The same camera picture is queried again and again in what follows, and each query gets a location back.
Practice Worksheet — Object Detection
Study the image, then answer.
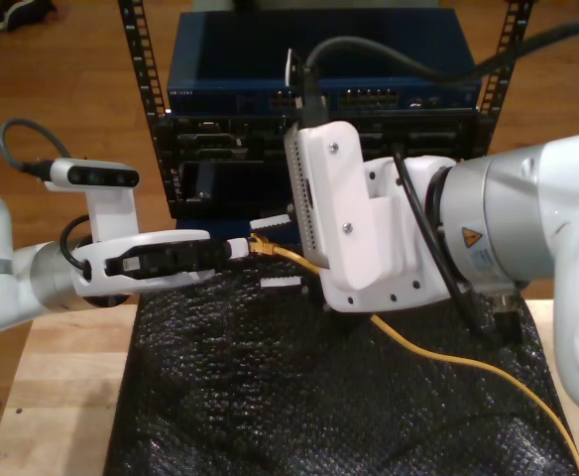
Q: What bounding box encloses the yellow network cable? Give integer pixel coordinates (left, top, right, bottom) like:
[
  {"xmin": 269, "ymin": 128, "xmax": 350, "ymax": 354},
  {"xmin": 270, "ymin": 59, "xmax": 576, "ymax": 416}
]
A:
[{"xmin": 248, "ymin": 233, "xmax": 579, "ymax": 476}]

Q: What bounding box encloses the black rack drawer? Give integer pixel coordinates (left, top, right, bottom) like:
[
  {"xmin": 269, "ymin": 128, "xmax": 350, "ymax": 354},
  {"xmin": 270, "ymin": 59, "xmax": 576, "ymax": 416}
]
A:
[{"xmin": 170, "ymin": 159, "xmax": 300, "ymax": 219}]

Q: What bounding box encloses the black server chassis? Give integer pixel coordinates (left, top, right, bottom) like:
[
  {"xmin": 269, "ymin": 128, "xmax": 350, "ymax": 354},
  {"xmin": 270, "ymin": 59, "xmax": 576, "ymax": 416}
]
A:
[{"xmin": 168, "ymin": 113, "xmax": 479, "ymax": 164}]

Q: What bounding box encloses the black bubble mat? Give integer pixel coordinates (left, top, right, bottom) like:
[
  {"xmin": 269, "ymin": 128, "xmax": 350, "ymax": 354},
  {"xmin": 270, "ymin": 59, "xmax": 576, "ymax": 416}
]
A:
[{"xmin": 103, "ymin": 247, "xmax": 576, "ymax": 476}]

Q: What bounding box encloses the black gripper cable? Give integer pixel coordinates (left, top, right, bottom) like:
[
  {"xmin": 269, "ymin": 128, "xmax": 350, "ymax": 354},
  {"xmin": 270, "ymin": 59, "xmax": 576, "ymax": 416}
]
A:
[
  {"xmin": 58, "ymin": 215, "xmax": 95, "ymax": 284},
  {"xmin": 392, "ymin": 142, "xmax": 524, "ymax": 346}
]

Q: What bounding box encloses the black camera cable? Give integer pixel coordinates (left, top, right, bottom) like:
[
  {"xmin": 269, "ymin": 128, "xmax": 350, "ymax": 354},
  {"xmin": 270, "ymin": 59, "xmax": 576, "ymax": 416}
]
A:
[
  {"xmin": 0, "ymin": 117, "xmax": 77, "ymax": 176},
  {"xmin": 284, "ymin": 12, "xmax": 579, "ymax": 131}
]

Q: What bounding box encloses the blue network switch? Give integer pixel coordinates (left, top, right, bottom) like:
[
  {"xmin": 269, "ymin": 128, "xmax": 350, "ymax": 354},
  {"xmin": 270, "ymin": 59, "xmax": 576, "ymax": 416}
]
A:
[{"xmin": 166, "ymin": 8, "xmax": 484, "ymax": 116}]

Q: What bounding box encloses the black rack frame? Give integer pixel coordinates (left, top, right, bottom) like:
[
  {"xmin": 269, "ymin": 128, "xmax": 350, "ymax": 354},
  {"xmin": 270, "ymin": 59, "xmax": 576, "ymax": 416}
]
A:
[{"xmin": 117, "ymin": 0, "xmax": 537, "ymax": 220}]

